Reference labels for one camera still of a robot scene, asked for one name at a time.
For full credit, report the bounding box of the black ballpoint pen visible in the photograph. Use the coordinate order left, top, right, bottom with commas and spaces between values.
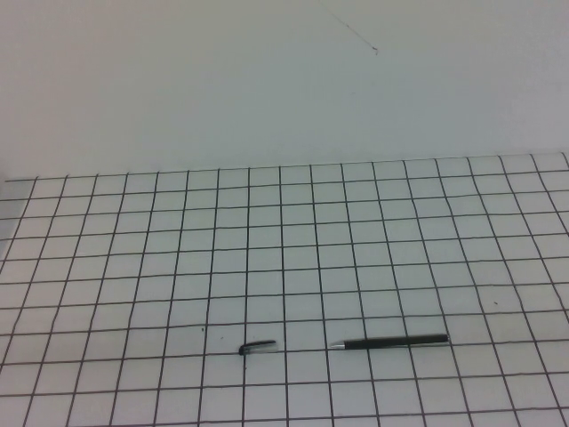
332, 334, 450, 351

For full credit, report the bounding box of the clear pen cap black clip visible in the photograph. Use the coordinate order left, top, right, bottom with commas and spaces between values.
237, 340, 278, 356

